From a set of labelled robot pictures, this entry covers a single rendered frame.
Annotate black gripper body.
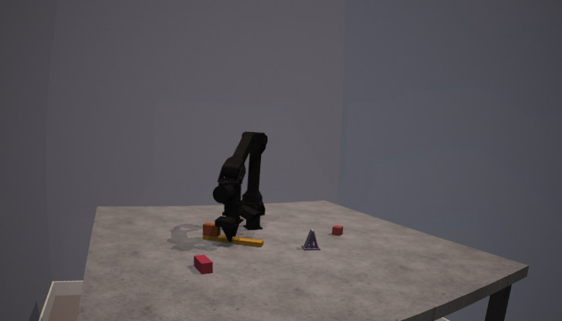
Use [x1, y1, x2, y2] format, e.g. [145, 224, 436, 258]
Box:
[215, 198, 242, 228]

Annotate red rectangular block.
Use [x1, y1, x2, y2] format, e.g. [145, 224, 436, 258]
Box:
[194, 255, 213, 274]
[332, 225, 343, 236]

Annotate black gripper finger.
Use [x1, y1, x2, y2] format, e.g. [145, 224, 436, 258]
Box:
[233, 219, 244, 236]
[222, 224, 237, 241]

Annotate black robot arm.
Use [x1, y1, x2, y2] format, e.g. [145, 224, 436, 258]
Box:
[213, 132, 268, 230]

